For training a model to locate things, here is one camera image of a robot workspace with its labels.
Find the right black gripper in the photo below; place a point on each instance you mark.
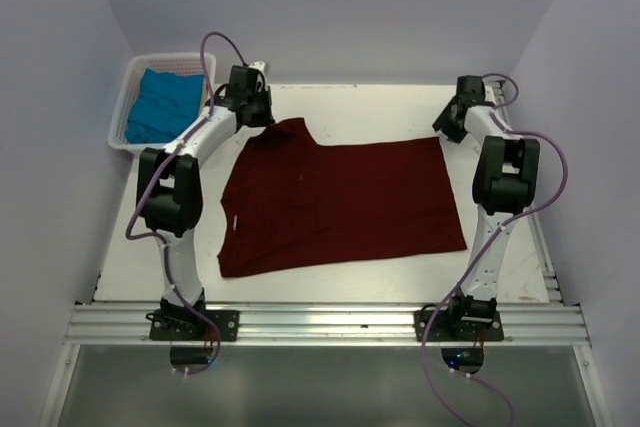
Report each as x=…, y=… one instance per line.
x=442, y=123

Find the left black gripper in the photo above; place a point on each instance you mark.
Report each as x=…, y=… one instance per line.
x=267, y=119

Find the dark red t shirt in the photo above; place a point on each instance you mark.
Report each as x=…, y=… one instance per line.
x=291, y=202

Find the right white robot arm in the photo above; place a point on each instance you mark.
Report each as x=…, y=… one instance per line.
x=503, y=187

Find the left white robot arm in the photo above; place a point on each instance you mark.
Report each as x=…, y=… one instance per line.
x=169, y=197

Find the white plastic basket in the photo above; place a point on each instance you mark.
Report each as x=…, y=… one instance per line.
x=185, y=63

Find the blue t shirt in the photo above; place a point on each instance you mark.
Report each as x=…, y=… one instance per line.
x=166, y=105

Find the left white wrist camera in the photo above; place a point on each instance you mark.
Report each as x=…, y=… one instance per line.
x=260, y=66

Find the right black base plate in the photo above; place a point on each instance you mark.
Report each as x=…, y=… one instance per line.
x=430, y=324

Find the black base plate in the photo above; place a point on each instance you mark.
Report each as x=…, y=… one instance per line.
x=171, y=322
x=430, y=324

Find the aluminium mounting rail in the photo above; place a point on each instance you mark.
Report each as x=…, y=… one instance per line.
x=295, y=324

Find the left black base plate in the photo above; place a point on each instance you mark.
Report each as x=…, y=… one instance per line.
x=171, y=322

